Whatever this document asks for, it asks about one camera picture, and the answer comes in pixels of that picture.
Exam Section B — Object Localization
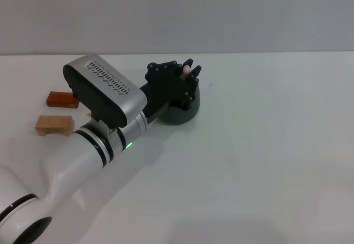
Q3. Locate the grey ceramic mug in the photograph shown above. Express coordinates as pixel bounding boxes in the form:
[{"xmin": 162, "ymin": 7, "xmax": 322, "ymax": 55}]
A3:
[{"xmin": 159, "ymin": 82, "xmax": 202, "ymax": 125}]

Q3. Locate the light wooden block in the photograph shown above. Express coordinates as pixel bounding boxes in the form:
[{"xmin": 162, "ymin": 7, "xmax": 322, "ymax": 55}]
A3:
[{"xmin": 35, "ymin": 115, "xmax": 76, "ymax": 137}]

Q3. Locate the red-brown wooden block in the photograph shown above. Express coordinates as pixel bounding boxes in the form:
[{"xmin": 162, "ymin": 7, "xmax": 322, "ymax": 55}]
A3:
[{"xmin": 45, "ymin": 91, "xmax": 81, "ymax": 109}]

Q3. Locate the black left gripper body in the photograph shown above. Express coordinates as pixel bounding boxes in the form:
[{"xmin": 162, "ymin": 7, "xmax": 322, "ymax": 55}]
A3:
[{"xmin": 139, "ymin": 70, "xmax": 189, "ymax": 123}]

